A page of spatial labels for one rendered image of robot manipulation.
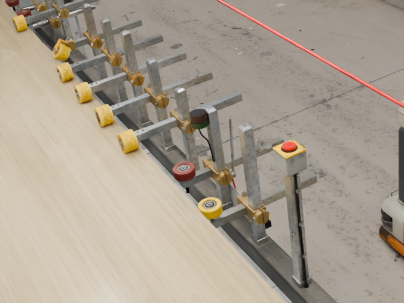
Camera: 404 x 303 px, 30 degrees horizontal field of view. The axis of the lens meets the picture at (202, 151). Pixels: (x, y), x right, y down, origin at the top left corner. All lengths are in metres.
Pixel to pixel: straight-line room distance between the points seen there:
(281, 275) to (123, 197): 0.61
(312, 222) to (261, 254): 1.24
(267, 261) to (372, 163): 1.75
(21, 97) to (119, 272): 1.36
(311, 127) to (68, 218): 2.26
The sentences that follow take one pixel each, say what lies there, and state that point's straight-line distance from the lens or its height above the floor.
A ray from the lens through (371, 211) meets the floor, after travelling 3.88.
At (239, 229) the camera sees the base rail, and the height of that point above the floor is 0.70.
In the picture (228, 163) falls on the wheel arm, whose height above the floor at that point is 0.86.
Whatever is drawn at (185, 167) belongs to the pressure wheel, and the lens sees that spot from 2.71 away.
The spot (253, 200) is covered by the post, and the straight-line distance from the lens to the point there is 2.52.
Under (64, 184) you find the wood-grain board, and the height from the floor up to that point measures 0.90.
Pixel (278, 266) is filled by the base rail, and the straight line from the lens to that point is 2.55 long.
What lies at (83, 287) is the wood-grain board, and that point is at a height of 0.90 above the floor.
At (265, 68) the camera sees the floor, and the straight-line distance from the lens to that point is 5.27.
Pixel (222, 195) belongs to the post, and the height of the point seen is 0.76.
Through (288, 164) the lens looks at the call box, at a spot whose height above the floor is 1.20.
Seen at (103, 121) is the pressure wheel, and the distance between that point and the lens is 3.04.
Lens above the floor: 2.41
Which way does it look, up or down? 33 degrees down
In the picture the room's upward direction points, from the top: 10 degrees counter-clockwise
